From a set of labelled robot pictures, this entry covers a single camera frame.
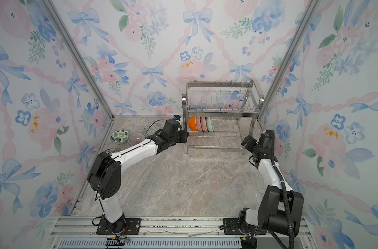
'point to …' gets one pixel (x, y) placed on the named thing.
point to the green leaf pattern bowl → (119, 136)
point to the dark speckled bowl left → (110, 150)
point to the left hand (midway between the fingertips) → (189, 132)
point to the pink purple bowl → (199, 124)
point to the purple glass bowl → (136, 138)
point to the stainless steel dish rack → (218, 113)
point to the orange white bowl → (192, 123)
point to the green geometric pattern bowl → (151, 129)
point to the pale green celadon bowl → (208, 124)
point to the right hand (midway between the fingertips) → (252, 141)
